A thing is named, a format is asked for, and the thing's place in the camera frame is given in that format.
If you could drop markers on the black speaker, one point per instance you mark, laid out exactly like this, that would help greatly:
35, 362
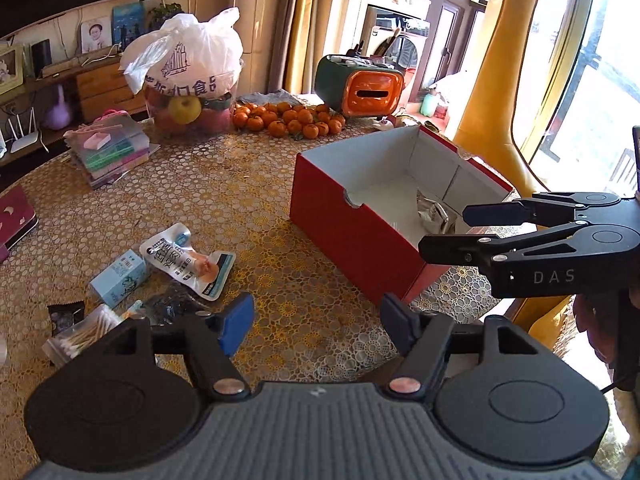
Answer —
41, 57

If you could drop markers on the cotton swabs packet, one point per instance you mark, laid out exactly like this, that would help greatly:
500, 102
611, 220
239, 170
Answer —
85, 332

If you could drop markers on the orange and green tissue box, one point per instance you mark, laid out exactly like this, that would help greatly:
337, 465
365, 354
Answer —
372, 92

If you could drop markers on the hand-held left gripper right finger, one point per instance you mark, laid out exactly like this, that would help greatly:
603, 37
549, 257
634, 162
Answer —
400, 325

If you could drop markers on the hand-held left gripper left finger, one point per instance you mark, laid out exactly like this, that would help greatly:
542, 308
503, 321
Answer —
235, 322

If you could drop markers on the dark clear plastic packet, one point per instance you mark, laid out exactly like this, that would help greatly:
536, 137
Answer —
165, 305

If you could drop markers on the washing machine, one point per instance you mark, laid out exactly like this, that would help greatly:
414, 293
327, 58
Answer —
415, 45

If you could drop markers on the baby photo frame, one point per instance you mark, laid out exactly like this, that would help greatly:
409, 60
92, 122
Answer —
96, 35

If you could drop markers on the stack of plastic cases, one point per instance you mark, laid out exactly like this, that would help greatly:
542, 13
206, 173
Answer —
110, 160

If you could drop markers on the clear fruit container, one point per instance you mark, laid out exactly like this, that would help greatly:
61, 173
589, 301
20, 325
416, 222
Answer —
210, 120

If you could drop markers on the maroon tablet case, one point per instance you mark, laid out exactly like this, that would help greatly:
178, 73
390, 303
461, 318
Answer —
15, 220

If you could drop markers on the yellow pear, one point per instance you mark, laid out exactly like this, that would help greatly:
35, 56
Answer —
184, 110

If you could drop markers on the floral lace covered desktop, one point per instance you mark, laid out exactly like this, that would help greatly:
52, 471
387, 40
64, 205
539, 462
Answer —
240, 200

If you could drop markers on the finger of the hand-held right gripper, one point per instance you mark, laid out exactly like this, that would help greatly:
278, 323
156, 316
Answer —
450, 250
490, 212

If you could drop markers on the white snack packet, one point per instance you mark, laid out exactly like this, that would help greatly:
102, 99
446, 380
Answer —
200, 270

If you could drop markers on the small black packet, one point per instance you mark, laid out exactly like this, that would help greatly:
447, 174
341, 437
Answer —
62, 317

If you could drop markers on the purple toy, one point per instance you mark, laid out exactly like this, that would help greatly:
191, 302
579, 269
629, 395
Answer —
56, 112

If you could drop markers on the beige snack packet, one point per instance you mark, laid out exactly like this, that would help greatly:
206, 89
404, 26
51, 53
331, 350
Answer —
432, 215

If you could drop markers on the green jar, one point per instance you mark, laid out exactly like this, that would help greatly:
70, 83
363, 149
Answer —
428, 104

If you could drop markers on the pile of tangerines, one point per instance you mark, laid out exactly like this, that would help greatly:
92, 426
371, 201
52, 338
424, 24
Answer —
285, 120

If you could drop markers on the pink eraser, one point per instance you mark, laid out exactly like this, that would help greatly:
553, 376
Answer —
96, 141

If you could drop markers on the blue painting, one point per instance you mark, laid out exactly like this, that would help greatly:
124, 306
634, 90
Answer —
128, 24

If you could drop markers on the small light blue box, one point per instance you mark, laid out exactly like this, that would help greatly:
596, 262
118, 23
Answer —
120, 277

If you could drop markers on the red cardboard box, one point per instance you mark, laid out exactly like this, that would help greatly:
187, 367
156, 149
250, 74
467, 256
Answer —
350, 240

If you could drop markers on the grey cloth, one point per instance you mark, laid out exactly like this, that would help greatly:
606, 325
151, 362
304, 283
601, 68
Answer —
265, 99

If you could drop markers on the white printed plastic bag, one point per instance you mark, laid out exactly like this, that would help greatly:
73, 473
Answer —
190, 55

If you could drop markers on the white plush toy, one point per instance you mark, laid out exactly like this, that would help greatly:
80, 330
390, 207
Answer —
386, 124

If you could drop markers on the wooden tv cabinet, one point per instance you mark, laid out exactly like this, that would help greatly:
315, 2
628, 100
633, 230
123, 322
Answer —
100, 90

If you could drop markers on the green photo frame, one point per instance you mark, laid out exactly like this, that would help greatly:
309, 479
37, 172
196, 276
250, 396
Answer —
10, 70

